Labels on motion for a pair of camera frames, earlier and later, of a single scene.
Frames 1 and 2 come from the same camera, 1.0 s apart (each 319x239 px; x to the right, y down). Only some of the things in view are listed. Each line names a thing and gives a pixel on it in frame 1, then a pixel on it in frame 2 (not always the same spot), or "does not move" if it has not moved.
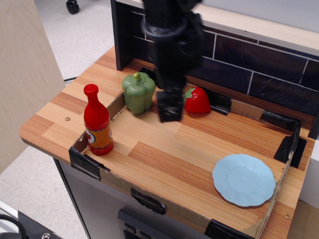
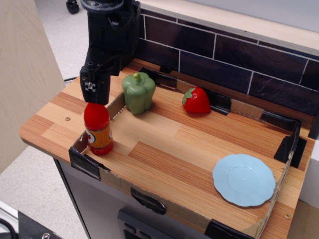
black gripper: (178, 46) → (113, 32)
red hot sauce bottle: (97, 129) does not move
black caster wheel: (73, 6) does not move
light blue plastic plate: (243, 180) does not move
